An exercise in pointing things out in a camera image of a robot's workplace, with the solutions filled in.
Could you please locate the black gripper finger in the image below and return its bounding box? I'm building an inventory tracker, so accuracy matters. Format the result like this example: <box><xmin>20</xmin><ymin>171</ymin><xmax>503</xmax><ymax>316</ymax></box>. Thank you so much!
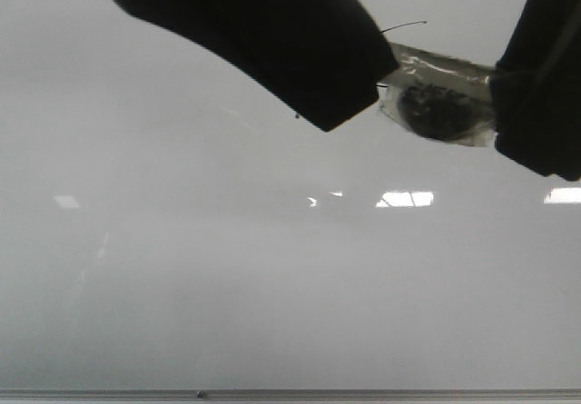
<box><xmin>113</xmin><ymin>0</ymin><xmax>399</xmax><ymax>132</ymax></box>
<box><xmin>490</xmin><ymin>0</ymin><xmax>580</xmax><ymax>182</ymax></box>

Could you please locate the taped whiteboard marker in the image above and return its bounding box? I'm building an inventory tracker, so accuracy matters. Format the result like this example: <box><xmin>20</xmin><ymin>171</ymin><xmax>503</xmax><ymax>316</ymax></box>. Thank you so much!
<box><xmin>379</xmin><ymin>43</ymin><xmax>496</xmax><ymax>147</ymax></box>

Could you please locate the white whiteboard with aluminium frame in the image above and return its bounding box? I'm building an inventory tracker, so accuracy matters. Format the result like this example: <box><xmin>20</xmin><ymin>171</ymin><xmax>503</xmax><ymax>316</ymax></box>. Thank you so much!
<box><xmin>1</xmin><ymin>0</ymin><xmax>580</xmax><ymax>389</ymax></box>

